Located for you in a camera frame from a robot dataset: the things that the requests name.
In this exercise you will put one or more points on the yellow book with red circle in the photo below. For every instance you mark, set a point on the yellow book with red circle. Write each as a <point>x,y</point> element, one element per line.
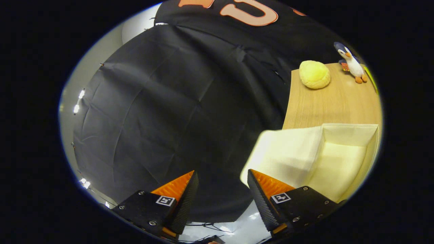
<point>372,79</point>

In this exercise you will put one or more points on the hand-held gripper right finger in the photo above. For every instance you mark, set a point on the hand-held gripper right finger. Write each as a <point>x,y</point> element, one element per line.
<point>262,203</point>

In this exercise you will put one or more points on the yellow bun-shaped plush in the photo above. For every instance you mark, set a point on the yellow bun-shaped plush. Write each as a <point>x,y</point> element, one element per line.
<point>314,74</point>

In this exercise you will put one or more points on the cream fabric storage box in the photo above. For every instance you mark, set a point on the cream fabric storage box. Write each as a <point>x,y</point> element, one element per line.
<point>291,152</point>

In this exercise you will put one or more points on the penguin plush toy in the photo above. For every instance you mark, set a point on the penguin plush toy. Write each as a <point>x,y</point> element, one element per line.
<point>354,66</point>

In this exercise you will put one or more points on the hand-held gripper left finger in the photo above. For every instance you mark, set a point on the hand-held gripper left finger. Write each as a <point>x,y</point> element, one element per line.
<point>185,203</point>

